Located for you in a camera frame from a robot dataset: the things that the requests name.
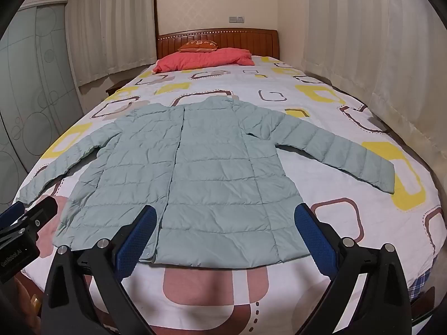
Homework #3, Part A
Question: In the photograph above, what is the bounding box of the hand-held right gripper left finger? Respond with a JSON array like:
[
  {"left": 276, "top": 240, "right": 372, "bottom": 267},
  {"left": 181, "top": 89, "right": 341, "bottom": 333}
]
[{"left": 41, "top": 205, "right": 158, "bottom": 335}]

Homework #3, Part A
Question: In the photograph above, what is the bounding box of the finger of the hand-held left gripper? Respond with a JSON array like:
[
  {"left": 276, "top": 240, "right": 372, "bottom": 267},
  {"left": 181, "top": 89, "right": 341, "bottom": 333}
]
[
  {"left": 0, "top": 202, "right": 27, "bottom": 233},
  {"left": 16, "top": 195, "right": 58, "bottom": 241}
]

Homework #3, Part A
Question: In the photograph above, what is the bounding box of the pink folded quilt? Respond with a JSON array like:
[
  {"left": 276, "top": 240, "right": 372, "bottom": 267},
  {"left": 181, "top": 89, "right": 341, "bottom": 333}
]
[{"left": 153, "top": 47, "right": 255, "bottom": 75}]

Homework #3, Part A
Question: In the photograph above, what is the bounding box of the cream curtain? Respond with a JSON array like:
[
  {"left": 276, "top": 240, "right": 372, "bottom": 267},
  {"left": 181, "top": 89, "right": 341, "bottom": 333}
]
[
  {"left": 302, "top": 0, "right": 447, "bottom": 196},
  {"left": 66, "top": 0, "right": 158, "bottom": 95}
]

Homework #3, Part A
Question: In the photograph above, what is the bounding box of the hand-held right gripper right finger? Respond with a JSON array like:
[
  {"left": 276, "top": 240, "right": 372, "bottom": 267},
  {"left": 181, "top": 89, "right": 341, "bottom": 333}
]
[{"left": 294, "top": 203, "right": 414, "bottom": 335}]

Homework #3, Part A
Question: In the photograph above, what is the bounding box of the orange small cushion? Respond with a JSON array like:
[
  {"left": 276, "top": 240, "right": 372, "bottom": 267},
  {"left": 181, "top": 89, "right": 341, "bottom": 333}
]
[{"left": 177, "top": 39, "right": 219, "bottom": 52}]

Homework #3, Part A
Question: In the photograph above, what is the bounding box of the wooden headboard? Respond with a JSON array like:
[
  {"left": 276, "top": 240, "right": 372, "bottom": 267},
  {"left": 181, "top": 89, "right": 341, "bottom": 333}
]
[{"left": 157, "top": 28, "right": 280, "bottom": 60}]

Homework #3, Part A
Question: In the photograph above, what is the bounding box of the light green puffer jacket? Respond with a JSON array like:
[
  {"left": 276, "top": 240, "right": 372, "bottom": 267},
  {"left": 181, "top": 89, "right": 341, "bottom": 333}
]
[{"left": 15, "top": 96, "right": 396, "bottom": 265}]

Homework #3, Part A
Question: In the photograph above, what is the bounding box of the blue plaid cloth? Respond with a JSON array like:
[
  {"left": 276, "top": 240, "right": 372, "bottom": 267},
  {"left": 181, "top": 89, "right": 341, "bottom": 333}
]
[{"left": 408, "top": 269, "right": 432, "bottom": 301}]

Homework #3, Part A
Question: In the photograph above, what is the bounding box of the glass sliding wardrobe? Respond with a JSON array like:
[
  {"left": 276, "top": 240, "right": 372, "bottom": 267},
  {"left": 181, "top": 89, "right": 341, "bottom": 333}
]
[{"left": 0, "top": 0, "right": 84, "bottom": 213}]

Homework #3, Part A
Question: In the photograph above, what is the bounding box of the wooden nightstand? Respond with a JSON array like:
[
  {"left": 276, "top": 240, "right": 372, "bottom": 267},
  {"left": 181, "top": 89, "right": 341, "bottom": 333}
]
[{"left": 106, "top": 80, "right": 128, "bottom": 95}]

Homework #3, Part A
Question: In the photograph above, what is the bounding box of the bed with patterned sheet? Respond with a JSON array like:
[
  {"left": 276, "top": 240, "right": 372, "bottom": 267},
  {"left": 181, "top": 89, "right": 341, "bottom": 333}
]
[{"left": 14, "top": 54, "right": 444, "bottom": 335}]

